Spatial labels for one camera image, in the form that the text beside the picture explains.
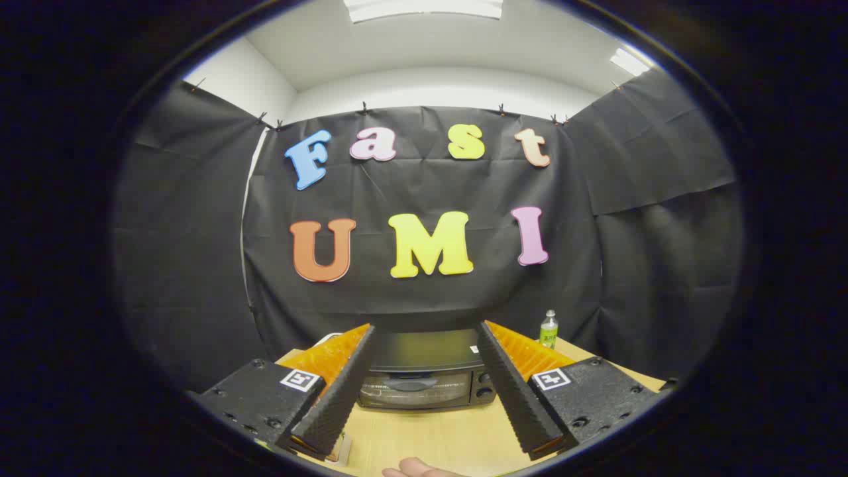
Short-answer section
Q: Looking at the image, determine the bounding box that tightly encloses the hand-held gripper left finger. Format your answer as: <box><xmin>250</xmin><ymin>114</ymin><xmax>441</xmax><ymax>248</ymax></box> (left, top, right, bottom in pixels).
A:
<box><xmin>189</xmin><ymin>323</ymin><xmax>378</xmax><ymax>462</ymax></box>

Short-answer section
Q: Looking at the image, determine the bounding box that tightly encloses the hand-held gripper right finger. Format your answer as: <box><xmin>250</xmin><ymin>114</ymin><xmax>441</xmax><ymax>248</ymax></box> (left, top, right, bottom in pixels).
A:
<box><xmin>476</xmin><ymin>321</ymin><xmax>663</xmax><ymax>461</ymax></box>

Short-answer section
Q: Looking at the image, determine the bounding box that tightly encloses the black toaster oven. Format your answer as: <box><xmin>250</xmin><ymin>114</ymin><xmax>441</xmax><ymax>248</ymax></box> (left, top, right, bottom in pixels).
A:
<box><xmin>358</xmin><ymin>329</ymin><xmax>498</xmax><ymax>409</ymax></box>

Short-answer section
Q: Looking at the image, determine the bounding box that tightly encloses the white rectangular plate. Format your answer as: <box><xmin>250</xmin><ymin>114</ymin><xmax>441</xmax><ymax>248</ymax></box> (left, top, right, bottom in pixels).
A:
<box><xmin>326</xmin><ymin>431</ymin><xmax>353</xmax><ymax>466</ymax></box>

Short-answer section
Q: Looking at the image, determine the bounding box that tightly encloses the green label drink bottle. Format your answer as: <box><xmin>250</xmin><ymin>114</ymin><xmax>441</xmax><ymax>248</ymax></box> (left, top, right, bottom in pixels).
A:
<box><xmin>539</xmin><ymin>309</ymin><xmax>559</xmax><ymax>350</ymax></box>

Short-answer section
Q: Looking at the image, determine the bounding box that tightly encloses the black backdrop cloth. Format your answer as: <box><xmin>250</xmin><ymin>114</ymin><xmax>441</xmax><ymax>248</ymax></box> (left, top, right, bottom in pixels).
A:
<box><xmin>113</xmin><ymin>66</ymin><xmax>746</xmax><ymax>398</ymax></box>

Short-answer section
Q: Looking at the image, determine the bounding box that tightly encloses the small ceiling light panel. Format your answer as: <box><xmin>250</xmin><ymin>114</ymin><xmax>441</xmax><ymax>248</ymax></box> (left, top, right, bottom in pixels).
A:
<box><xmin>609</xmin><ymin>48</ymin><xmax>651</xmax><ymax>77</ymax></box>

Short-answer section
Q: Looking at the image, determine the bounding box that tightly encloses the large ceiling light panel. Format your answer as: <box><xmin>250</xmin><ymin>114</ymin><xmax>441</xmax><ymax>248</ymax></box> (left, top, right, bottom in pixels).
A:
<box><xmin>343</xmin><ymin>0</ymin><xmax>504</xmax><ymax>24</ymax></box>

